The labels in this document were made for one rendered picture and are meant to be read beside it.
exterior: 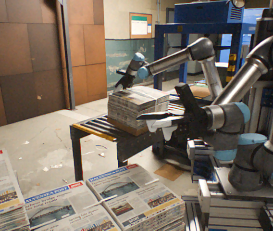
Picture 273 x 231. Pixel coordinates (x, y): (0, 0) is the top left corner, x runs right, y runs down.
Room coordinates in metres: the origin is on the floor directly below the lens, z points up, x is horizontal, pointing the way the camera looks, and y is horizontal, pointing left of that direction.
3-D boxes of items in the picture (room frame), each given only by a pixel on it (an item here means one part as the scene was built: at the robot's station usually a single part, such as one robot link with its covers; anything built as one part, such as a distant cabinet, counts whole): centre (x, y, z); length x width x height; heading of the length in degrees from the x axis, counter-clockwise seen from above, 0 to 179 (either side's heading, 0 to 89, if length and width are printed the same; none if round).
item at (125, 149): (1.91, -0.32, 0.74); 1.34 x 0.05 x 0.12; 140
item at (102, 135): (1.57, 0.30, 0.81); 0.43 x 0.03 x 0.02; 50
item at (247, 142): (0.96, -0.50, 0.98); 0.13 x 0.12 x 0.14; 21
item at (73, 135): (2.23, 0.06, 0.74); 1.34 x 0.05 x 0.12; 140
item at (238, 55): (2.34, -0.92, 0.77); 0.09 x 0.09 x 1.55; 50
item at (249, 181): (0.97, -0.50, 0.87); 0.15 x 0.15 x 0.10
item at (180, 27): (2.85, -0.78, 1.50); 0.94 x 0.68 x 0.10; 50
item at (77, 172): (1.74, 0.47, 0.34); 0.06 x 0.06 x 0.68; 50
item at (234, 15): (2.85, -0.78, 1.65); 0.60 x 0.45 x 0.20; 50
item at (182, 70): (3.36, -0.64, 0.77); 0.09 x 0.09 x 1.55; 50
